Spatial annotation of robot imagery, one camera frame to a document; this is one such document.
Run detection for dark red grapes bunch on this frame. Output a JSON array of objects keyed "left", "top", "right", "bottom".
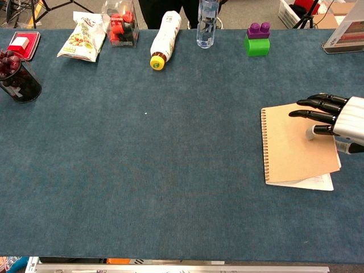
[{"left": 0, "top": 48, "right": 21, "bottom": 79}]

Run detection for printed display box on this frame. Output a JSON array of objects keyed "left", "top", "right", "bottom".
[{"left": 321, "top": 0, "right": 364, "bottom": 55}]

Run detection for colourful blue printed package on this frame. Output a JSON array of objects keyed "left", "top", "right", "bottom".
[{"left": 0, "top": 256, "right": 29, "bottom": 273}]

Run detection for purple building block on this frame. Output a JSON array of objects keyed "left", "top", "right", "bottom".
[{"left": 246, "top": 22, "right": 271, "bottom": 40}]

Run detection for tan spiral notebook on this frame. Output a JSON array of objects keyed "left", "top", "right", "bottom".
[{"left": 260, "top": 102, "right": 342, "bottom": 192}]

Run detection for white bottle yellow cap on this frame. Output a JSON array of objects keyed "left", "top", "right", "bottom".
[{"left": 150, "top": 10, "right": 182, "bottom": 71}]

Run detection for clear water bottle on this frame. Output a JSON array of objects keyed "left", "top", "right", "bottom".
[{"left": 196, "top": 0, "right": 220, "bottom": 49}]

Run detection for white red small box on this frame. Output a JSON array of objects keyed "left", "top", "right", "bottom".
[{"left": 11, "top": 36, "right": 30, "bottom": 51}]

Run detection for black cup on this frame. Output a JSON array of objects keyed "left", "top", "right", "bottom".
[{"left": 0, "top": 59, "right": 43, "bottom": 104}]

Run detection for green plastic block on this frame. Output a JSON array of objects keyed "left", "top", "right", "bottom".
[{"left": 243, "top": 35, "right": 271, "bottom": 57}]

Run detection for red tray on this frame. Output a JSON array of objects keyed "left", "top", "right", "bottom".
[{"left": 7, "top": 31, "right": 41, "bottom": 61}]

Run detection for aluminium profile rail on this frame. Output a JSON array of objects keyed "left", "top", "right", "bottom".
[{"left": 28, "top": 257, "right": 330, "bottom": 273}]

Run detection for white snack bag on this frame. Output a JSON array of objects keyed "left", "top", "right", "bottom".
[{"left": 56, "top": 11, "right": 106, "bottom": 63}]

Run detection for clear box red toy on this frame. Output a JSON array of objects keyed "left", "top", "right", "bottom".
[{"left": 101, "top": 0, "right": 140, "bottom": 48}]

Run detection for black tripod stand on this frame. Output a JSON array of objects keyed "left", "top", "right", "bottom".
[
  {"left": 292, "top": 0, "right": 321, "bottom": 29},
  {"left": 27, "top": 0, "right": 94, "bottom": 29}
]

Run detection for white plastic basket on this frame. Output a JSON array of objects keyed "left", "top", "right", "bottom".
[{"left": 278, "top": 0, "right": 313, "bottom": 29}]

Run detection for brown cardboard box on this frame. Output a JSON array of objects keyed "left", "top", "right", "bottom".
[{"left": 312, "top": 2, "right": 356, "bottom": 29}]

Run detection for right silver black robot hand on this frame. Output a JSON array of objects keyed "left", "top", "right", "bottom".
[{"left": 288, "top": 93, "right": 364, "bottom": 156}]

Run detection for teal felt table cover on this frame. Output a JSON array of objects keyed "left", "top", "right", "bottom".
[{"left": 0, "top": 27, "right": 364, "bottom": 262}]

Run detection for person's black trouser legs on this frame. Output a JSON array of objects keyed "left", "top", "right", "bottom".
[{"left": 138, "top": 0, "right": 200, "bottom": 30}]

